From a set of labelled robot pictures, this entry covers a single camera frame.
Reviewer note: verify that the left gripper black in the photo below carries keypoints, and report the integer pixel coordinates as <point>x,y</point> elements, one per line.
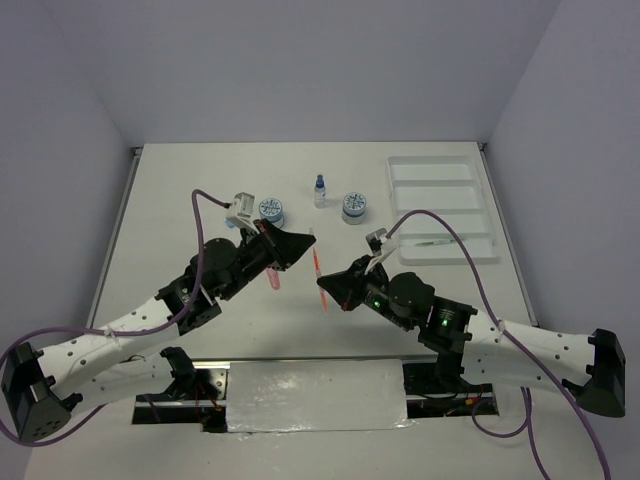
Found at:
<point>284,248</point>

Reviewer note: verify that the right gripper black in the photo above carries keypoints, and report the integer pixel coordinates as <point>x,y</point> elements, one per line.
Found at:
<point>345,286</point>

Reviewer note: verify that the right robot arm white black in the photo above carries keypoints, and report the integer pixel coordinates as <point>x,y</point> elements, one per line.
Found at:
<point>473,350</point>

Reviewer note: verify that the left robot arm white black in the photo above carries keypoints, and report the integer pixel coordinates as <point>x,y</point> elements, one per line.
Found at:
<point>45,388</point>

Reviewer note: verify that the pink lead case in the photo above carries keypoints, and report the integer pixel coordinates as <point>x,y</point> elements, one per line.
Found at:
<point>274,279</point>

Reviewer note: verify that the left blue round jar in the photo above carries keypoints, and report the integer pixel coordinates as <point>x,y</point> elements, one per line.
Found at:
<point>271,209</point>

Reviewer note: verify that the blue round jar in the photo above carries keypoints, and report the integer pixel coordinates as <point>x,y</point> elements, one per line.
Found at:
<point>271,209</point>
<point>354,208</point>

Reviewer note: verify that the small clear spray bottle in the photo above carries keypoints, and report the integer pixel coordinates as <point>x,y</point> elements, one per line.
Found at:
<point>319,192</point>

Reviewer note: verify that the right blue round jar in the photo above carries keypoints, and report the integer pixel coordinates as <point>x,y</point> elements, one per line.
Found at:
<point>354,208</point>

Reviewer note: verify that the white compartment tray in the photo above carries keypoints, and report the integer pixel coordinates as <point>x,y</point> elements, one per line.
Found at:
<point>450,187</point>

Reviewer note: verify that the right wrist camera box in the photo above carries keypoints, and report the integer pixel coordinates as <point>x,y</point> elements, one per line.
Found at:
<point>382,245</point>

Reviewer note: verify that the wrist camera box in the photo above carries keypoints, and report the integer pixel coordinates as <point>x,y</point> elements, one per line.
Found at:
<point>240,211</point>
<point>382,245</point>

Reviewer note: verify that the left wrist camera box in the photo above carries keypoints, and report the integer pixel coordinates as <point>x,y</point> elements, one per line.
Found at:
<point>240,211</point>

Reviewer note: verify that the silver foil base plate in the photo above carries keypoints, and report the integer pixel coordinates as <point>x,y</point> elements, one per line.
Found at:
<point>316,396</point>

